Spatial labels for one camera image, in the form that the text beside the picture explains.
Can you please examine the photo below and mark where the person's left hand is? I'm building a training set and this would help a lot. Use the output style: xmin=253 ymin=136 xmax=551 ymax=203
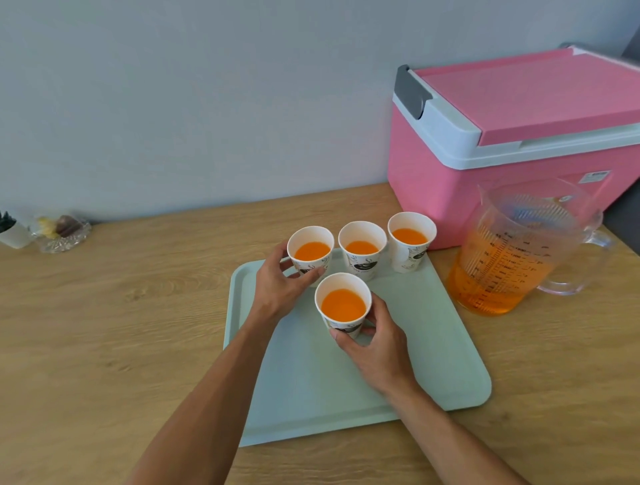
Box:
xmin=248 ymin=239 xmax=327 ymax=326

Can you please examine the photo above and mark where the person's right hand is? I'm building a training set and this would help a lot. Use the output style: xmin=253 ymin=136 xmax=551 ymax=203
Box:
xmin=329 ymin=292 xmax=419 ymax=399

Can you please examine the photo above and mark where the white paper cup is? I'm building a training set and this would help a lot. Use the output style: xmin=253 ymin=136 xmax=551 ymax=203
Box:
xmin=387 ymin=211 xmax=438 ymax=274
xmin=314 ymin=272 xmax=373 ymax=340
xmin=287 ymin=225 xmax=335 ymax=276
xmin=337 ymin=221 xmax=389 ymax=282

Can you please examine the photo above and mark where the light green plastic tray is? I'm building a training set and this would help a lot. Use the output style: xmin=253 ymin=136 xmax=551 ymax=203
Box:
xmin=223 ymin=247 xmax=493 ymax=448

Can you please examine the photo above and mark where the clear pitcher of orange juice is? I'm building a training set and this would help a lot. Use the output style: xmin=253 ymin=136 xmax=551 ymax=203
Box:
xmin=446 ymin=177 xmax=616 ymax=316

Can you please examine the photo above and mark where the person's left forearm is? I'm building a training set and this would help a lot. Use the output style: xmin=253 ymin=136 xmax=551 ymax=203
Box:
xmin=125 ymin=312 xmax=275 ymax=485

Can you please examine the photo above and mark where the person's right forearm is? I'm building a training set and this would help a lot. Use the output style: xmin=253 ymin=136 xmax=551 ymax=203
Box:
xmin=387 ymin=383 xmax=531 ymax=485

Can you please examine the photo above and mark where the pink cooler box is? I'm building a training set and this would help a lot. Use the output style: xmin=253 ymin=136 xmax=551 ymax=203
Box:
xmin=387 ymin=43 xmax=640 ymax=250

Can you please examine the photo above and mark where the clear glass dish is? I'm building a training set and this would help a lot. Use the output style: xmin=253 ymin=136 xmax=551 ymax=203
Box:
xmin=29 ymin=213 xmax=93 ymax=254

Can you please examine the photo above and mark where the small potted succulent plant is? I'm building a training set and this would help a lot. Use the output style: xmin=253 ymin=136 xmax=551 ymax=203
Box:
xmin=0 ymin=209 xmax=33 ymax=250

